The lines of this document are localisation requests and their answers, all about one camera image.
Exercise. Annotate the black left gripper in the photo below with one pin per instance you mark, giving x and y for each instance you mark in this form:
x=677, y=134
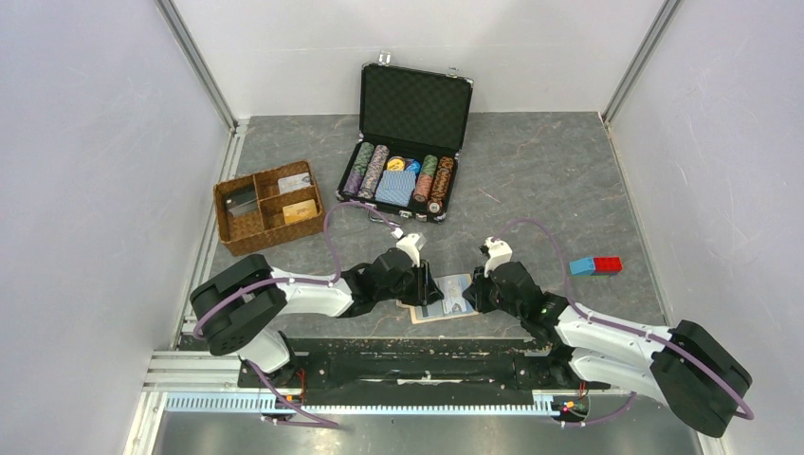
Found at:
x=426, y=290

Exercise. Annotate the blue playing card deck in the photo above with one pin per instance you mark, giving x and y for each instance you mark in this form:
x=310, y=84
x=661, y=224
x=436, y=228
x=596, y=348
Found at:
x=396, y=187

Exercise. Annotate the grey card in basket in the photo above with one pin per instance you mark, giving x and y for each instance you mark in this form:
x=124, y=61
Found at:
x=294, y=182

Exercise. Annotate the gold card in basket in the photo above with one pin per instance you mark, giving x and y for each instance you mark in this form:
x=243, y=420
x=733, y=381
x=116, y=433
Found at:
x=300, y=211

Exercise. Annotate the white slotted cable duct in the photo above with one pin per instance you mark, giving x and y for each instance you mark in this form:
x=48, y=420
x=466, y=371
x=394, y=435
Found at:
x=266, y=403

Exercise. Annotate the left aluminium frame post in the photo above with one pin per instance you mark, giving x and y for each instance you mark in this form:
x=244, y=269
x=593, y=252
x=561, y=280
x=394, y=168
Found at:
x=192, y=52

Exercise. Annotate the right aluminium frame post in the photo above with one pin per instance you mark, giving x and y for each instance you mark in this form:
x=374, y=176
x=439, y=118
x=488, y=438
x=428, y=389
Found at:
x=638, y=62

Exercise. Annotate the red toy brick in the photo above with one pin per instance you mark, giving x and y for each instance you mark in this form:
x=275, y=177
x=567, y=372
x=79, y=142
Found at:
x=607, y=265

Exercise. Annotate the blue dealer button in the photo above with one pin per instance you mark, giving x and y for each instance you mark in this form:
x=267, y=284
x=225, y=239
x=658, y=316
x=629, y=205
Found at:
x=413, y=166

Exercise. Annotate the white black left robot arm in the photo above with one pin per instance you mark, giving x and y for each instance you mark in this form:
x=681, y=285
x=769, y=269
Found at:
x=234, y=308

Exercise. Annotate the yellow dealer button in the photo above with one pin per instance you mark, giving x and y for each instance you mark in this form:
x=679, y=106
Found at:
x=396, y=163

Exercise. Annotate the red green chip stack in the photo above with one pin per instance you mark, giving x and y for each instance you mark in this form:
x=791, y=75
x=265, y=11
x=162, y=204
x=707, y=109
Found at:
x=425, y=178

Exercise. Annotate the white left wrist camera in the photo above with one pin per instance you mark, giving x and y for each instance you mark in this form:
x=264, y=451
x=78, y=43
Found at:
x=410, y=243

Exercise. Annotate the dark card in basket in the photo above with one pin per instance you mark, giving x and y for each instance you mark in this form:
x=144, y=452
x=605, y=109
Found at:
x=241, y=201

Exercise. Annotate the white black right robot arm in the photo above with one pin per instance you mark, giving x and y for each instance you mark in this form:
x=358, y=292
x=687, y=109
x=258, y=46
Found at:
x=682, y=367

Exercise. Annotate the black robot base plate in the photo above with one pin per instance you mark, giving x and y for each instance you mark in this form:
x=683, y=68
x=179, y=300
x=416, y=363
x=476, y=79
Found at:
x=425, y=371

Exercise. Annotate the blue toy brick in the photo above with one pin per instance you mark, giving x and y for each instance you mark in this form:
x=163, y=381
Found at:
x=582, y=267

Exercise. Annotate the brown orange chip stack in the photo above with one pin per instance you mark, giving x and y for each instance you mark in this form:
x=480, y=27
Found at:
x=440, y=185

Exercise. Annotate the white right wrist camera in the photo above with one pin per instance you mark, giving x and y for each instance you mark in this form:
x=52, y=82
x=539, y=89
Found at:
x=497, y=252

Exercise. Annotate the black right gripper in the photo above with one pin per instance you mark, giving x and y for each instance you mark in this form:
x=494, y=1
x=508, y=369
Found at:
x=474, y=294

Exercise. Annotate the purple green chip stack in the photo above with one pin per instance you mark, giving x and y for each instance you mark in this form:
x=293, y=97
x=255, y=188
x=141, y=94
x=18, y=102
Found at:
x=359, y=168

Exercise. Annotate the purple grey chip stack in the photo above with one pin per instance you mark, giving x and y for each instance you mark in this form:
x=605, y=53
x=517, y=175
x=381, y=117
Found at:
x=373, y=172

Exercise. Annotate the aluminium frame post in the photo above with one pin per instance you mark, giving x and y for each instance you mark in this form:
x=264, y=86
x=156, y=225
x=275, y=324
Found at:
x=638, y=62
x=192, y=52

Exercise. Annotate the brown woven divided basket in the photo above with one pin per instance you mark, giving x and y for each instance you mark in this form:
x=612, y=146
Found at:
x=265, y=227

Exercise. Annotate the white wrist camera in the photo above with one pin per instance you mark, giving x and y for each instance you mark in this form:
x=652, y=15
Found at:
x=497, y=252
x=410, y=243

